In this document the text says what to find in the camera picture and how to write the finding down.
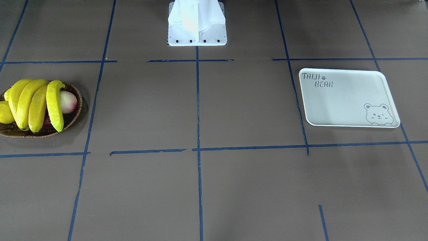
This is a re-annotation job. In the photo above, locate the yellow banana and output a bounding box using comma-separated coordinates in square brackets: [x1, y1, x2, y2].
[28, 84, 48, 133]
[46, 80, 65, 132]
[8, 78, 33, 120]
[16, 79, 48, 130]

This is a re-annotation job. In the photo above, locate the brown wicker basket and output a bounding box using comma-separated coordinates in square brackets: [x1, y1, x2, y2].
[1, 81, 83, 138]

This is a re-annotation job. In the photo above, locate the white bear tray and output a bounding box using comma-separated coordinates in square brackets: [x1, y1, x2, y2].
[299, 68, 401, 128]

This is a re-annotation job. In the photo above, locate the pink white peach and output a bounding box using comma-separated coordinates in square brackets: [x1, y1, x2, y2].
[60, 91, 78, 114]

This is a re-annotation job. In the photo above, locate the yellow lemon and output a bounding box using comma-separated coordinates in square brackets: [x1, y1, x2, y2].
[0, 101, 15, 124]

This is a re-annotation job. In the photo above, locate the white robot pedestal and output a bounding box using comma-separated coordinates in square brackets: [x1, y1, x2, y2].
[167, 0, 227, 46]

